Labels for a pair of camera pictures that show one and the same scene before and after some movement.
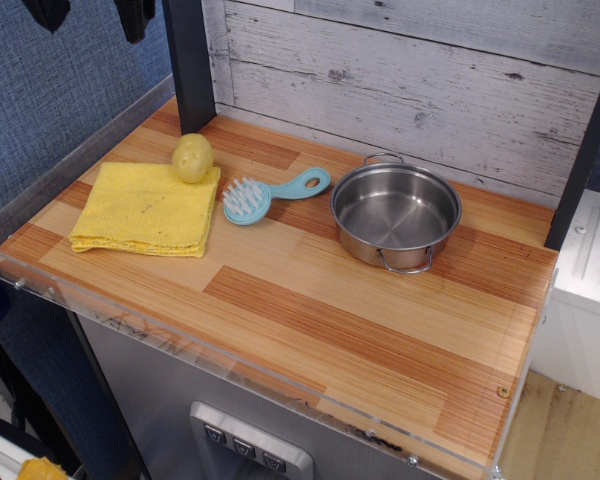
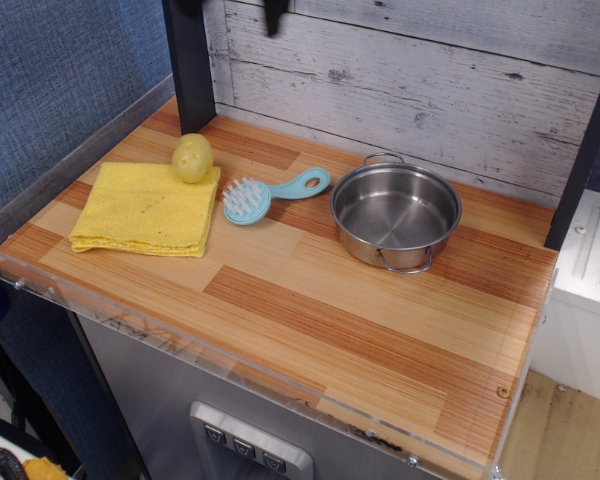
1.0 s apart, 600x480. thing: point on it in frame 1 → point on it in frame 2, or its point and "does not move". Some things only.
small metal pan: (393, 213) does not move
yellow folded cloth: (143, 209) does not move
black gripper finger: (50, 14) → (188, 8)
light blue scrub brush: (248, 202) does not move
